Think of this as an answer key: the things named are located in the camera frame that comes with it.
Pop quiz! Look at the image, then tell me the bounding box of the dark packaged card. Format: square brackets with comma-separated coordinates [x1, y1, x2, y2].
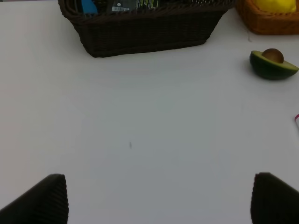
[107, 0, 160, 12]

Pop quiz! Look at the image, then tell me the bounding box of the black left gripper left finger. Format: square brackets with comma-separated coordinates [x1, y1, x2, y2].
[0, 174, 69, 224]

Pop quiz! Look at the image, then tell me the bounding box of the halved avocado with pit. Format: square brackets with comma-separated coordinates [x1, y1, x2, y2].
[249, 50, 299, 81]

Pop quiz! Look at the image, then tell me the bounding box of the yellow lemon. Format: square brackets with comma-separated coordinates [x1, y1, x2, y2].
[253, 0, 297, 13]

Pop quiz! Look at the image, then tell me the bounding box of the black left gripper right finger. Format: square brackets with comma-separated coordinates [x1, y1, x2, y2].
[250, 172, 299, 224]

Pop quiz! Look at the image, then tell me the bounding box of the dark brown wicker basket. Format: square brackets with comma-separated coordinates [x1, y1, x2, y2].
[58, 0, 235, 57]

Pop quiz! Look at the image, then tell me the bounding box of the orange wicker basket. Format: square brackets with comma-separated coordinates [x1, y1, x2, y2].
[235, 0, 299, 35]

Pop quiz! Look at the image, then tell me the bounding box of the green whiteboard eraser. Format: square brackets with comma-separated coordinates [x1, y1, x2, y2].
[81, 0, 98, 14]

